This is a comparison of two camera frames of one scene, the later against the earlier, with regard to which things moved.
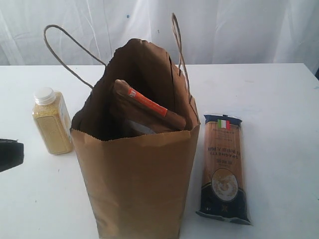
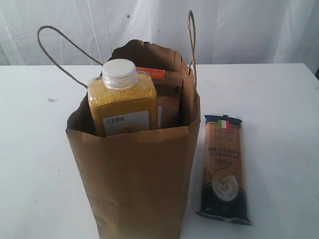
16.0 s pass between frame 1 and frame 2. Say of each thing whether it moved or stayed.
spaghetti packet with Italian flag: stayed
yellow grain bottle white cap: moved
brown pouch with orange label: moved
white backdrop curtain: stayed
